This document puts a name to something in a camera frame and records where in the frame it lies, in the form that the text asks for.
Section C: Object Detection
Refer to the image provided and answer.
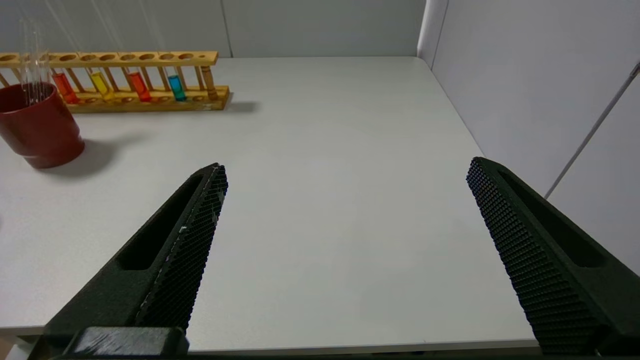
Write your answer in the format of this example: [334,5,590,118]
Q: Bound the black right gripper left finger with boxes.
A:
[30,163,229,353]

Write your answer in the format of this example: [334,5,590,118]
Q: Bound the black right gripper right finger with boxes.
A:
[466,157,640,353]

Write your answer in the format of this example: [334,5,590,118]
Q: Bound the test tube with blue pigment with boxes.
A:
[20,19,40,105]
[137,0,187,102]

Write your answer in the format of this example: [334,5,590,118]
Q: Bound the test tube with orange pigment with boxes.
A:
[102,0,152,103]
[44,0,80,105]

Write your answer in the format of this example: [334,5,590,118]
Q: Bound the wooden test tube rack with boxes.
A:
[0,50,231,114]

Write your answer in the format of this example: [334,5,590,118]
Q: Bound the dark red plastic cup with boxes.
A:
[0,82,86,170]

